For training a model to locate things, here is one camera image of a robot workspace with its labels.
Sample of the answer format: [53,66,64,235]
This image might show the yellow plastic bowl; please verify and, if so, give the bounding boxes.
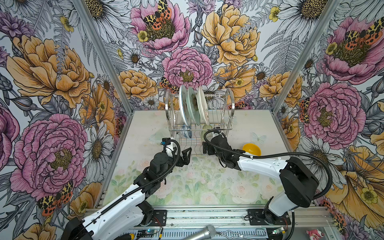
[243,143,262,156]

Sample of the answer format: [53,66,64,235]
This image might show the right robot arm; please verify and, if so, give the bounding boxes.
[204,134,319,225]

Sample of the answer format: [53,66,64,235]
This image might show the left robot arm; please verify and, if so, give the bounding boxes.
[61,148,192,240]

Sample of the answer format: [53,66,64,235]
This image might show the steel two-tier dish rack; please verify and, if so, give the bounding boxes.
[164,88,235,157]

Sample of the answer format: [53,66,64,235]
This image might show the green plastic tumbler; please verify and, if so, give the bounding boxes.
[201,125,213,140]

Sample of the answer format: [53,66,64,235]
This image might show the blue white ceramic bowl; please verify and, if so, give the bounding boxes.
[182,126,193,139]

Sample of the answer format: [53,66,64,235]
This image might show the cream floral plate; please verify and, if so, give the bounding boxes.
[197,87,210,125]

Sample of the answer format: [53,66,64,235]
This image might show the pale green plate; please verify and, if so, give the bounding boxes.
[187,87,201,125]

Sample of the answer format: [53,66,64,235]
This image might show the white plate red pattern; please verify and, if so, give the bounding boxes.
[179,85,191,126]

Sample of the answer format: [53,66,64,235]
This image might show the silver microphone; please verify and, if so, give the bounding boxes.
[183,225,217,240]

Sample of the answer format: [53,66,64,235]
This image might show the green circuit board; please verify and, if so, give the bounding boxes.
[136,229,159,240]

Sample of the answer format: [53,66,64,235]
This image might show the pink toy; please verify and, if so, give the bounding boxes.
[306,230,325,240]

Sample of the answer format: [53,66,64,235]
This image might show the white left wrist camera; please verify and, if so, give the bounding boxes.
[161,138,177,158]

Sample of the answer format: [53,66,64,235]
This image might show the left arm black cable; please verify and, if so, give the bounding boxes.
[74,138,182,235]

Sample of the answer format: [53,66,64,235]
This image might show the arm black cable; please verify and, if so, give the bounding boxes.
[203,128,334,200]
[74,138,182,235]

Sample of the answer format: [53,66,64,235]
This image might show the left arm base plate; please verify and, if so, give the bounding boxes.
[140,209,168,227]

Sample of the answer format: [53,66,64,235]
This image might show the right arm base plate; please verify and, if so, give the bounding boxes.
[245,209,292,226]

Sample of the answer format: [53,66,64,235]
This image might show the yellow black handle tool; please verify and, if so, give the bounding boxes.
[115,234,135,240]

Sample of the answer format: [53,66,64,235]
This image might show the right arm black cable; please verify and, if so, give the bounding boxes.
[203,128,334,200]

